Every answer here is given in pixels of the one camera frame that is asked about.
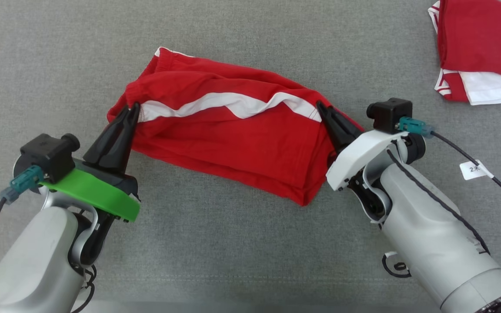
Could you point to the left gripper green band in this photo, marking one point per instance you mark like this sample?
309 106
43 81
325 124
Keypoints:
98 191

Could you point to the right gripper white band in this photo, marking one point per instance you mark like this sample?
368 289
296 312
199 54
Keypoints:
359 156

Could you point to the red shorts white stripe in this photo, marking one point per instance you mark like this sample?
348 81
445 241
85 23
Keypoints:
233 143

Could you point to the red white sports jersey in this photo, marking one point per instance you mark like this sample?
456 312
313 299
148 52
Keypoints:
485 39

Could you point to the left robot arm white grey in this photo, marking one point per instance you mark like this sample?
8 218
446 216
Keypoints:
28 261

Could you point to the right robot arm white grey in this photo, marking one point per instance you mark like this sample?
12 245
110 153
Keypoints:
429 234

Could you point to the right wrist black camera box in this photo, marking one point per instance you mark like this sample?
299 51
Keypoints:
389 114

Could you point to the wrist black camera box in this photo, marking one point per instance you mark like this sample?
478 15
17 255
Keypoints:
389 114
48 156

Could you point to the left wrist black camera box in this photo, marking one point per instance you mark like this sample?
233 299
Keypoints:
48 156

